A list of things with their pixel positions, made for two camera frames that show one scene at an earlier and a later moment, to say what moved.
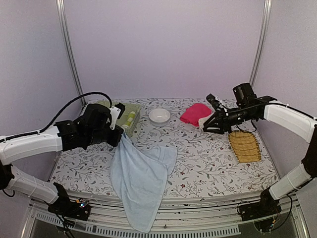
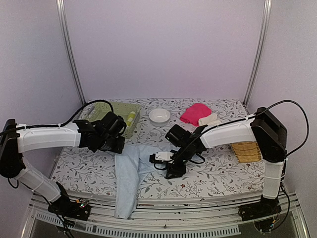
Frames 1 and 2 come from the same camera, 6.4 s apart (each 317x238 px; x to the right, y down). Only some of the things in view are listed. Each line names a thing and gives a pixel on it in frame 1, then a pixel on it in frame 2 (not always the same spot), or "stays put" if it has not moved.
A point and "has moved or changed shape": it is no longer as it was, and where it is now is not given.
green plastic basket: x=127 y=122 stays put
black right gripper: x=226 y=127 → x=178 y=172
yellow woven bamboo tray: x=244 y=146 stays put
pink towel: x=193 y=114 stays put
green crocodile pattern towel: x=131 y=116 stays put
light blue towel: x=139 y=175 has moved or changed shape
